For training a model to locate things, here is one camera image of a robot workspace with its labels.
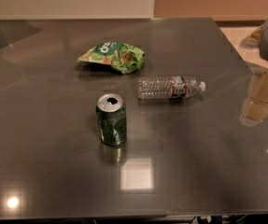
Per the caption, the green soda can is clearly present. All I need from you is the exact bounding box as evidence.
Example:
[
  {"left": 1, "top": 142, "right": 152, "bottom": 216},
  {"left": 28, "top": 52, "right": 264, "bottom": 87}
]
[{"left": 96, "top": 93, "right": 127, "bottom": 147}]

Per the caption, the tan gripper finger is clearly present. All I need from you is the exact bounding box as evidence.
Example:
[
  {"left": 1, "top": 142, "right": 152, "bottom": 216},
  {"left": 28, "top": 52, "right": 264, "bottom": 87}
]
[{"left": 245, "top": 69, "right": 268, "bottom": 121}]

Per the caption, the clear plastic water bottle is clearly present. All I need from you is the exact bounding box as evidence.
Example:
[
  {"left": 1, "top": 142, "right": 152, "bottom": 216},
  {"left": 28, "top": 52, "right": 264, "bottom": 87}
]
[{"left": 137, "top": 76, "right": 206, "bottom": 99}]

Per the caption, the green chip bag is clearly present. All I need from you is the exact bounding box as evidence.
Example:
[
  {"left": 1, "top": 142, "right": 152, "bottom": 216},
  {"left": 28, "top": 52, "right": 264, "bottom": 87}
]
[{"left": 78, "top": 42, "right": 145, "bottom": 75}]

